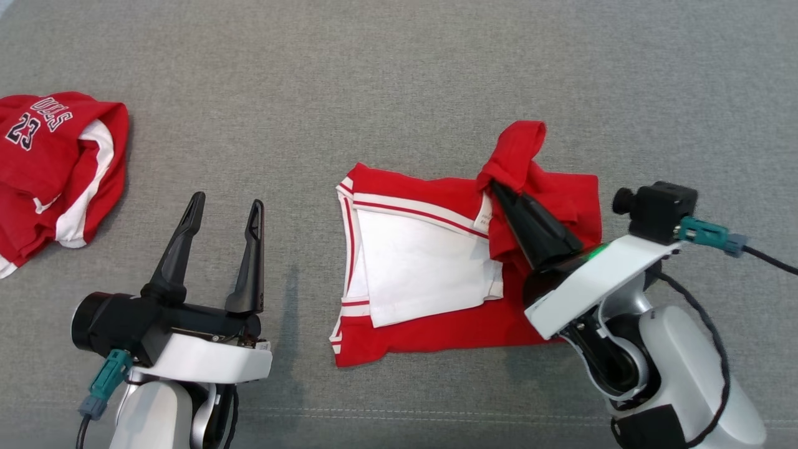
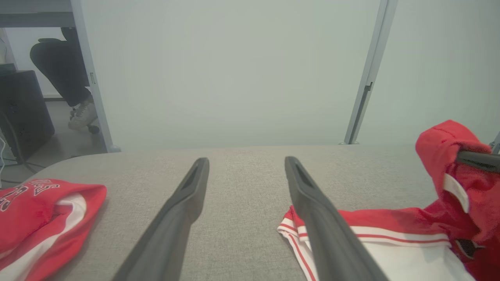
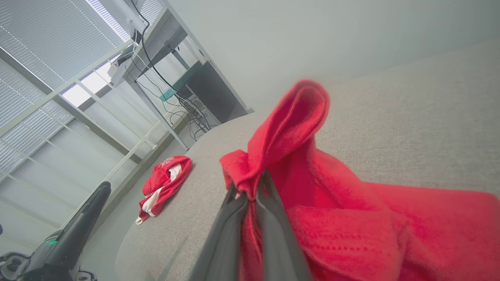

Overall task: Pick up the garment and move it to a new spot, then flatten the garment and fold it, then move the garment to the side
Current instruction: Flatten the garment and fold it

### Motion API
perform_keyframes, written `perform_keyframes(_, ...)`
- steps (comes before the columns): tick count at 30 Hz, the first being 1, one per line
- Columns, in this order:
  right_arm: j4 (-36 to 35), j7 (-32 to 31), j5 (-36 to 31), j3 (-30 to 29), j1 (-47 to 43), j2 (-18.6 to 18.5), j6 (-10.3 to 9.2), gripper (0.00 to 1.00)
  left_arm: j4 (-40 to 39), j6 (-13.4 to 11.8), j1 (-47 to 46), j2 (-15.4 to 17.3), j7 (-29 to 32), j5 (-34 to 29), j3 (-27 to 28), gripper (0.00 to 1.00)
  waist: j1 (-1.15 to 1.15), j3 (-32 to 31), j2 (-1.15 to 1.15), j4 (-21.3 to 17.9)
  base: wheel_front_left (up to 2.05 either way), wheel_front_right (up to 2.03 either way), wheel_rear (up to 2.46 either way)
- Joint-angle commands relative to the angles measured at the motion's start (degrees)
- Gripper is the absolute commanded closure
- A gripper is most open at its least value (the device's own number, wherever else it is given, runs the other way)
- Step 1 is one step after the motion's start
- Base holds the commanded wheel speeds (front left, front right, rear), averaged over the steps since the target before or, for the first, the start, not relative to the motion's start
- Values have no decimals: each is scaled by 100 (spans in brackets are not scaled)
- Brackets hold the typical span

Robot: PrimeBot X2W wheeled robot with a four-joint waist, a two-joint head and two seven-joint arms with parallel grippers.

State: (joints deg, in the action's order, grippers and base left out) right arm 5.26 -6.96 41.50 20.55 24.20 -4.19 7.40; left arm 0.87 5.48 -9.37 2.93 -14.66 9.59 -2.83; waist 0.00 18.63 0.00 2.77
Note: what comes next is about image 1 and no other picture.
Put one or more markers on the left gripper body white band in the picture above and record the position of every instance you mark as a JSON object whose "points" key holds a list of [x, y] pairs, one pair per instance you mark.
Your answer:
{"points": [[206, 358]]}

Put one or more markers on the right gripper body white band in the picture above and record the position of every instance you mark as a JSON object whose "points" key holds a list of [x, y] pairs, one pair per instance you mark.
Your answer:
{"points": [[598, 280]]}

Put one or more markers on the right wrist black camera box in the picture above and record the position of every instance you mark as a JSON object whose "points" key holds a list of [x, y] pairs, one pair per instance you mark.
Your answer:
{"points": [[661, 212]]}

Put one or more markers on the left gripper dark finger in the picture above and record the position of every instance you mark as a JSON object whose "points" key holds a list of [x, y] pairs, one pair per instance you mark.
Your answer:
{"points": [[250, 274], [171, 268]]}

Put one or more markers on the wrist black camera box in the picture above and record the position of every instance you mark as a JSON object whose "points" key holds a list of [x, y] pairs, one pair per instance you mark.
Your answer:
{"points": [[661, 212], [118, 324]]}

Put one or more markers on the red Bulls jersey white sleeves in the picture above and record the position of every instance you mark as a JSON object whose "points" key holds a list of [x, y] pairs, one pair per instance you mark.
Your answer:
{"points": [[436, 337]]}

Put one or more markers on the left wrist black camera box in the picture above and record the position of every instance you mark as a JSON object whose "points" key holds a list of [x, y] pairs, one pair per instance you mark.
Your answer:
{"points": [[118, 324]]}

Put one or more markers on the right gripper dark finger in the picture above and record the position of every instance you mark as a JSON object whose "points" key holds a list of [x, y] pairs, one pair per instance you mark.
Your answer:
{"points": [[527, 240], [552, 231]]}

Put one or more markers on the red shorts white side stripes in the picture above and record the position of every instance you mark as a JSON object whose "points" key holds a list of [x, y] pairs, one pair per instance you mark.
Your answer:
{"points": [[37, 174]]}

